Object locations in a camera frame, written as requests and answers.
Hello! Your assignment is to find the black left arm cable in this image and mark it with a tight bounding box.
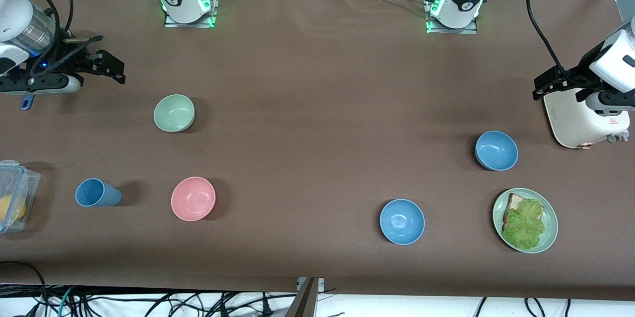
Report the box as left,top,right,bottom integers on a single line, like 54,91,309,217
525,0,571,84

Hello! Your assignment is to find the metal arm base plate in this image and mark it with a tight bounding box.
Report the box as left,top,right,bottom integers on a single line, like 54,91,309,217
426,0,479,35
164,0,219,29

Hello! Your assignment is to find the blue bowl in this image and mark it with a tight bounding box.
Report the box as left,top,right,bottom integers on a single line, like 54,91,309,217
475,131,519,172
380,199,426,246

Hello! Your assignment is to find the black looped cable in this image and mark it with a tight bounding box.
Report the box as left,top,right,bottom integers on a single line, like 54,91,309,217
0,261,49,317

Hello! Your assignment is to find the blue cup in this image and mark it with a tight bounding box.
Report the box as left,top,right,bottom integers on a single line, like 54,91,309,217
75,178,122,207

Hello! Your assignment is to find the light green bowl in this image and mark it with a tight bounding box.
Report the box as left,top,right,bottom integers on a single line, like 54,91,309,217
153,94,196,133

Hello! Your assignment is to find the black pot blue handle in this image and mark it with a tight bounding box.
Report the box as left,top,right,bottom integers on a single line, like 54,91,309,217
20,29,88,111

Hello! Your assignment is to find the metal table bracket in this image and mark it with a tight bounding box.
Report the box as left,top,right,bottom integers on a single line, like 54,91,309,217
285,277,326,317

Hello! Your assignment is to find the green lettuce leaf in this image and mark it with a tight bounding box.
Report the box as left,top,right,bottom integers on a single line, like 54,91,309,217
502,199,546,251

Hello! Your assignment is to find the light green plate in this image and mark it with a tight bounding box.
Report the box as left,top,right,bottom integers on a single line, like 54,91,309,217
493,188,559,254

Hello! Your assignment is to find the teal cable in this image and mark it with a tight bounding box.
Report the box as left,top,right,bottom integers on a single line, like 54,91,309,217
57,286,76,317

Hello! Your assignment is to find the cream white toaster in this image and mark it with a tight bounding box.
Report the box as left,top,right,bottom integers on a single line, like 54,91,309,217
543,88,631,150

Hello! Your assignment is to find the yellow fruit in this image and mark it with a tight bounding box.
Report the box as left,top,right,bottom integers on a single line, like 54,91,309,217
0,194,27,222

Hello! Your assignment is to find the pink bowl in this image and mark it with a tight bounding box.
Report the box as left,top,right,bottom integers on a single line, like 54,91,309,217
171,177,216,222

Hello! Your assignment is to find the bread slice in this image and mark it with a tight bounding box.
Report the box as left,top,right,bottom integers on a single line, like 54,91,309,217
503,193,545,231

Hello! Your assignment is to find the clear plastic container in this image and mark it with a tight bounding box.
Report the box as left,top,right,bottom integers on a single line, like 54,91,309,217
0,160,41,234

